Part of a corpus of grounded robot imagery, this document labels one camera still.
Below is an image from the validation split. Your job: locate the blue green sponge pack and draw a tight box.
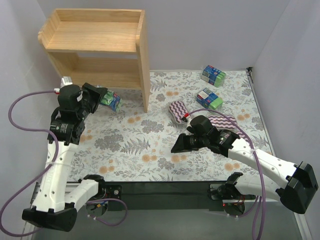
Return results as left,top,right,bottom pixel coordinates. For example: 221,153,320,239
196,88,224,110
100,90,122,112
200,65,226,88

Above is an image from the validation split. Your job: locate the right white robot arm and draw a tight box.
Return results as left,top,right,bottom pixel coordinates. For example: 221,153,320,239
171,115,319,214

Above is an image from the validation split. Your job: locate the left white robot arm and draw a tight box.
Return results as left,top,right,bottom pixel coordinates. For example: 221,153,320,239
22,83,108,232

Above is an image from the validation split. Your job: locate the wooden two-tier shelf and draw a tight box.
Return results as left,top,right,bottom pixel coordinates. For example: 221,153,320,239
37,8,151,112

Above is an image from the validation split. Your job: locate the pink wavy sponge middle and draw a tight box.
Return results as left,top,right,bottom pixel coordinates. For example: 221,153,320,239
207,115,236,131

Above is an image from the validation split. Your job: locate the pink wavy sponge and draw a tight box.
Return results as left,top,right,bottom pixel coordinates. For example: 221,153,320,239
168,100,189,126
236,131,250,145
207,115,236,131

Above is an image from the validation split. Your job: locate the pink wavy sponge right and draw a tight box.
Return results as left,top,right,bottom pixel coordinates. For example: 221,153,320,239
236,131,250,145

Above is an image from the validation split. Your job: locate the pink wavy sponge left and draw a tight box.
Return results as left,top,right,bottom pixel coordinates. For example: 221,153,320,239
168,100,189,126

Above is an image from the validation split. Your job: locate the floral patterned table mat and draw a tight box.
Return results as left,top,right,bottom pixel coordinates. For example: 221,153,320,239
68,70,273,182

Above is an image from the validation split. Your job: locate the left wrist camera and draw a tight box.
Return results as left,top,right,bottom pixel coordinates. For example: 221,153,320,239
60,76,73,88

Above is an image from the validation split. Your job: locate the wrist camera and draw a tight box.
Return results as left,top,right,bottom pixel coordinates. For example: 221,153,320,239
181,112,192,124
60,76,73,88

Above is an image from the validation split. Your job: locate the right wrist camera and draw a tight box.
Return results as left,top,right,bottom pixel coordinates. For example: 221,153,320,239
181,112,192,124

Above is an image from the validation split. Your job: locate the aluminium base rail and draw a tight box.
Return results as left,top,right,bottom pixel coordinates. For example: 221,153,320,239
31,181,278,204

